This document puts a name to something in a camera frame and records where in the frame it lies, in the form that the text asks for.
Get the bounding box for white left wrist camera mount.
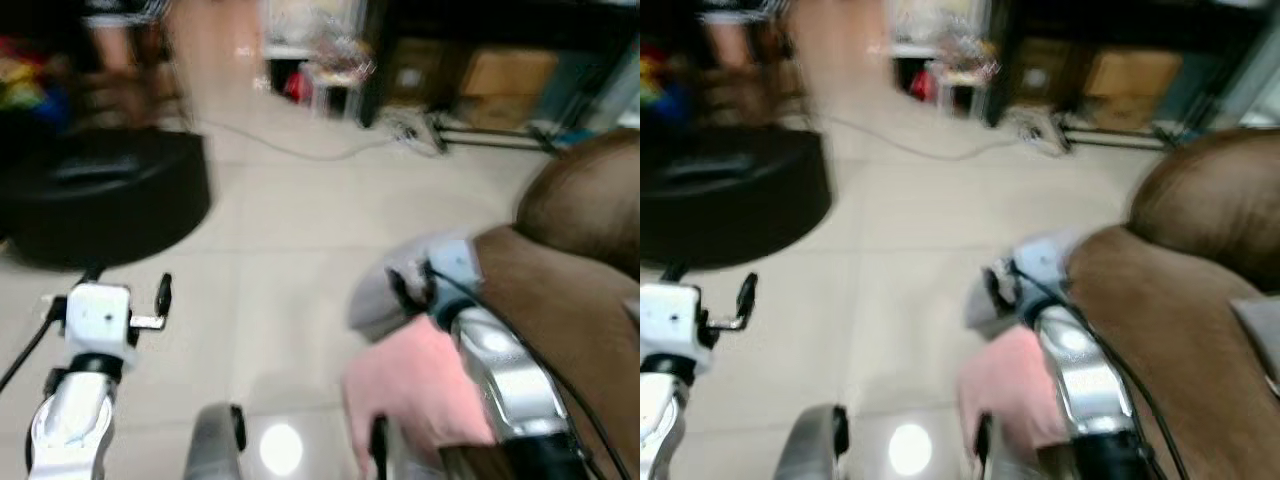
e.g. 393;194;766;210
61;283;137;367
640;283;708;367

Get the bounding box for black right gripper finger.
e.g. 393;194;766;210
706;271;759;332
133;272;174;331

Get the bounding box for large brown cardboard box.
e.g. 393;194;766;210
1082;47;1183;127
458;48;558;129

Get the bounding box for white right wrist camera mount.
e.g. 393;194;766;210
424;239;484;312
1012;234;1077;307

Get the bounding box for white floor cable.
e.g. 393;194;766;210
196;118;401;163
825;112;1026;163

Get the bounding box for grey sofa cushion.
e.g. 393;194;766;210
1229;294;1280;398

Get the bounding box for small brown cardboard box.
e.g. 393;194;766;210
384;45;463;107
1010;40;1089;105

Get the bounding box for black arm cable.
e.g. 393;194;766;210
1010;258;1191;480
424;262;633;480
0;296;67;393

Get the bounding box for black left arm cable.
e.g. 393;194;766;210
0;296;67;393

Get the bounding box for colourful toy pile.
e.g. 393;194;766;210
0;35;73;129
640;45;696;126

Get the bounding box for black shelf cabinet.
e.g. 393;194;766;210
985;0;1280;131
358;0;641;133

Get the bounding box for white power strip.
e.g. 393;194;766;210
1005;108;1069;153
384;110;448;153

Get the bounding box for small white stool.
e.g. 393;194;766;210
298;58;368;119
925;55;994;119

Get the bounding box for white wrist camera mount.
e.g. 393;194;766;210
424;239;484;312
1012;234;1077;307
61;283;137;367
640;283;708;367

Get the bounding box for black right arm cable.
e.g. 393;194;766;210
1010;258;1191;480
424;262;633;480

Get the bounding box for pink and grey pillow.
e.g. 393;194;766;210
955;233;1079;453
342;237;501;463

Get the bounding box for grey robot leg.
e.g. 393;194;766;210
184;403;248;480
774;403;852;480

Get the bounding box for person legs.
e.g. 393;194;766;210
700;0;796;129
82;0;176;129

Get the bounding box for brown leather sofa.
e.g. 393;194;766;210
1062;127;1280;480
440;128;641;480

